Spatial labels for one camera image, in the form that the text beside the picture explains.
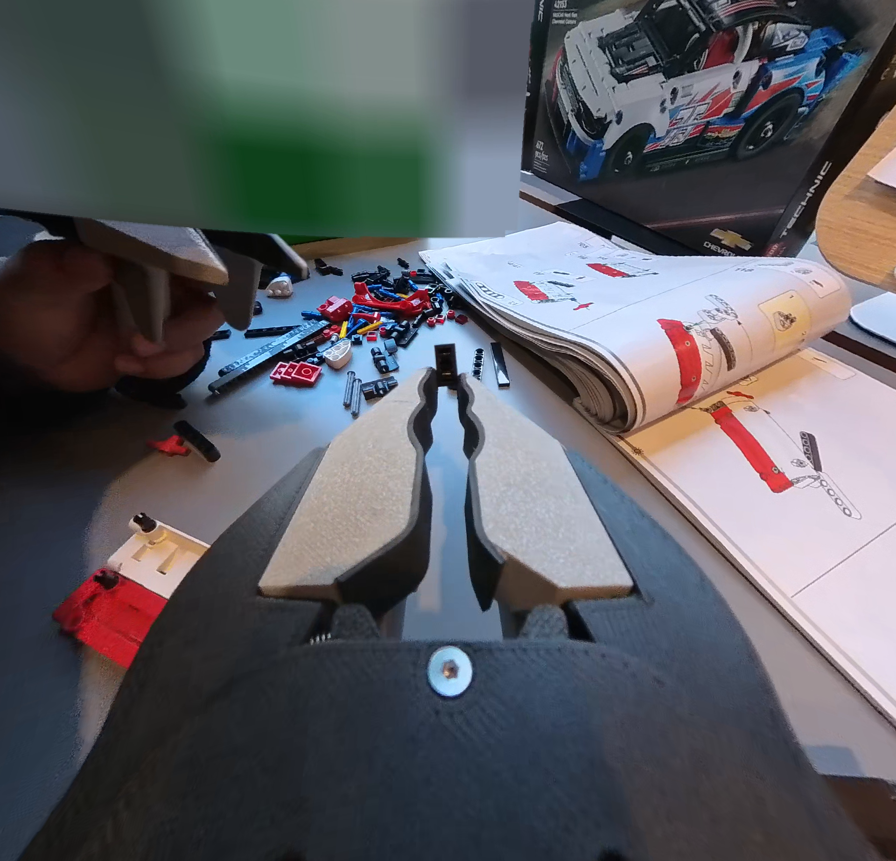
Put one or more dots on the person's left hand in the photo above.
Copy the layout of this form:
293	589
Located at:
63	322

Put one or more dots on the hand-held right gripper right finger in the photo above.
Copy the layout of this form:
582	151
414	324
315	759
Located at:
546	518

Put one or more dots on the pile of small brick pieces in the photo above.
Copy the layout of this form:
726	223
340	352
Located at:
392	301

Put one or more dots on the grey desk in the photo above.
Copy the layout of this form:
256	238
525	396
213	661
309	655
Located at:
280	441

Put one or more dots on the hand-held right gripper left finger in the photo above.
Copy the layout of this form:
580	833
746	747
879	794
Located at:
350	518

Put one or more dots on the red brick panel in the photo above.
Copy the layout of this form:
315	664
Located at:
105	619

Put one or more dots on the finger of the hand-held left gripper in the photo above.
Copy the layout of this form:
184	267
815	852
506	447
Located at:
154	255

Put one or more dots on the black pin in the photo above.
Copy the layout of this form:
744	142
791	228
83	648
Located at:
143	522
106	580

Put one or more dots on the black angled connector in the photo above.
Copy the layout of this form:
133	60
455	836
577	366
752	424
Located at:
325	267

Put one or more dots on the open instruction booklet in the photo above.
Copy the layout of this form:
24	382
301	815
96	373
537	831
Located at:
700	315

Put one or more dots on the printed paper sign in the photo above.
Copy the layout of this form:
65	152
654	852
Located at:
885	173

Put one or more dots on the dark grey axle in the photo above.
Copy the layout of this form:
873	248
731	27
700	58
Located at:
357	397
348	388

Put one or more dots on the black straight beam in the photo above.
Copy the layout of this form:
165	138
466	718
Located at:
500	364

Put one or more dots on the large red slope plate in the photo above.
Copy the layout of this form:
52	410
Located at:
309	374

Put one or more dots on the toy car set box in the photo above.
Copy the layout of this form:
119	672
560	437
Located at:
700	105

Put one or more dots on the long black beam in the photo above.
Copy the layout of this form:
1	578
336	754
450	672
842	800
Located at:
266	357

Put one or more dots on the small red connector piece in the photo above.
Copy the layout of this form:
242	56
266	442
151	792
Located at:
166	446

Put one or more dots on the black connector piece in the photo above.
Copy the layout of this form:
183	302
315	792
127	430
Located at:
446	360
378	387
383	360

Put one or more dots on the small red plate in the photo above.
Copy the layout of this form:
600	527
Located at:
291	374
278	372

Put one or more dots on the white curved brick piece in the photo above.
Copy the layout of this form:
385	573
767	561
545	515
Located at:
338	354

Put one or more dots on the white flat base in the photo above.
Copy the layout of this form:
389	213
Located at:
878	318

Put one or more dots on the wooden board stand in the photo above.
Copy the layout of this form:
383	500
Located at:
854	224

